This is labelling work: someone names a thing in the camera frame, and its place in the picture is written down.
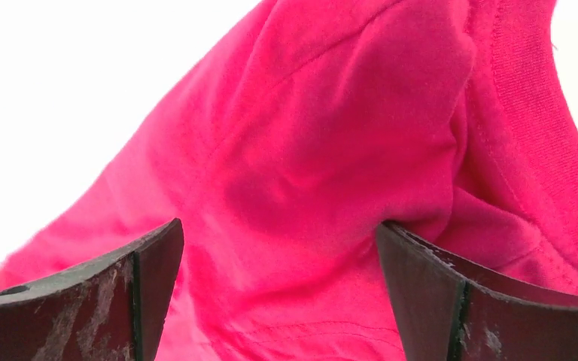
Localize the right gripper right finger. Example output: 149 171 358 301
376 222 578 361

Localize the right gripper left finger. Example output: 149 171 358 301
0 219 184 360

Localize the pink t-shirt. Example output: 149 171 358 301
0 1 578 360

